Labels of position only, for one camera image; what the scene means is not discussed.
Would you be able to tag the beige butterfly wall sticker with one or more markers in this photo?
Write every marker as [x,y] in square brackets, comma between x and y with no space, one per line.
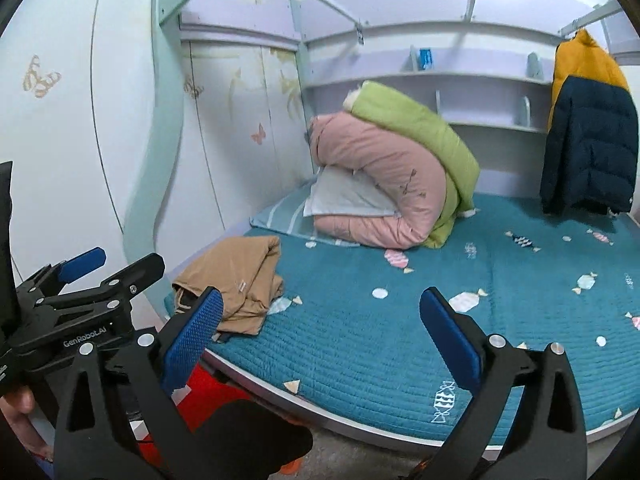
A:
[42,80]

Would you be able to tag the butterfly-print wardrobe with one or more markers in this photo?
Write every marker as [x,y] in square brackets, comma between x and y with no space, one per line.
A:
[225,135]

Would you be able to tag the person's left hand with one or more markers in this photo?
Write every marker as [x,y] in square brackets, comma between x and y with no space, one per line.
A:
[17,402]

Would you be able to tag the green quilt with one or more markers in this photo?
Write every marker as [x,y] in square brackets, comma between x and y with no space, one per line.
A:
[415,115]

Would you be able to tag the dark cloth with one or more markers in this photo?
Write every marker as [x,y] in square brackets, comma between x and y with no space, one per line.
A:
[250,435]

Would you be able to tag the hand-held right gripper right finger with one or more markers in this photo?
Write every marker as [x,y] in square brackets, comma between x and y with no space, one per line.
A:
[447,340]

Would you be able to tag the small blue box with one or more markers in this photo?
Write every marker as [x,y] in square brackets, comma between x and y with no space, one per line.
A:
[426,57]

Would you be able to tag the person's red garment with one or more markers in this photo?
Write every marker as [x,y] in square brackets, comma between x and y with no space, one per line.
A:
[210,390]

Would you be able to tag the lilac wall shelf unit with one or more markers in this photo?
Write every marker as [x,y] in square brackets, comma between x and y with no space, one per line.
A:
[450,35]

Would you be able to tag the pink quilt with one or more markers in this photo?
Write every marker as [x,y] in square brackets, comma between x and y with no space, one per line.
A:
[380,160]

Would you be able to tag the yellow and navy puffer jacket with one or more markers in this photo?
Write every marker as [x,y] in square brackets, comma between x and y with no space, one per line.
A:
[590,135]

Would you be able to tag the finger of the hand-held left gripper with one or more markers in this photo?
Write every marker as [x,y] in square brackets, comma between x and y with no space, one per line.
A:
[135,272]
[82,260]

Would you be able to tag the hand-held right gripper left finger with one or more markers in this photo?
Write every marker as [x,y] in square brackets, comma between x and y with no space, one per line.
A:
[192,335]

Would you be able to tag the mint green loft bed frame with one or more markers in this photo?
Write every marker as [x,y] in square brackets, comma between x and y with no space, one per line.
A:
[167,110]

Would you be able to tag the teal striped pillow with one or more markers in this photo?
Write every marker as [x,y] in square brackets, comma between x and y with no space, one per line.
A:
[280,215]

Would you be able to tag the tan button-up shirt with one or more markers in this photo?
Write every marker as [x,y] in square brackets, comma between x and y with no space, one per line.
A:
[235,270]

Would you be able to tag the white pillow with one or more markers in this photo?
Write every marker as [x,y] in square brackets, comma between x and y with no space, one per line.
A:
[345,195]

